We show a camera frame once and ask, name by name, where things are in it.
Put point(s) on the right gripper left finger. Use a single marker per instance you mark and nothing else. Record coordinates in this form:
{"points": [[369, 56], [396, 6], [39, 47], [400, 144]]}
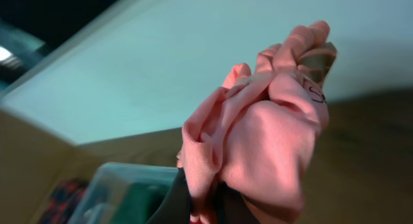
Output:
{"points": [[176, 206]]}

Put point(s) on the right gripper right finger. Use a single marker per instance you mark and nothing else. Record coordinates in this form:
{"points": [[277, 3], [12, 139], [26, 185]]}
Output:
{"points": [[316, 63]]}

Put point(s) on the dark green garment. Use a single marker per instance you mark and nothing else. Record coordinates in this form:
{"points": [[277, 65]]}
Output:
{"points": [[139, 204]]}

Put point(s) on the pink garment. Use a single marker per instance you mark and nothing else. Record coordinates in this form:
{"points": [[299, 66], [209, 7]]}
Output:
{"points": [[257, 132]]}

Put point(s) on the clear plastic storage bin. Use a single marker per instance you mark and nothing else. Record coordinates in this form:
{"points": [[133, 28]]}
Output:
{"points": [[109, 186]]}

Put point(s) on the red navy plaid shirt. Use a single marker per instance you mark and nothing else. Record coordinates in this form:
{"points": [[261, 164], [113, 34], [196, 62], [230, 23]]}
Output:
{"points": [[63, 201]]}

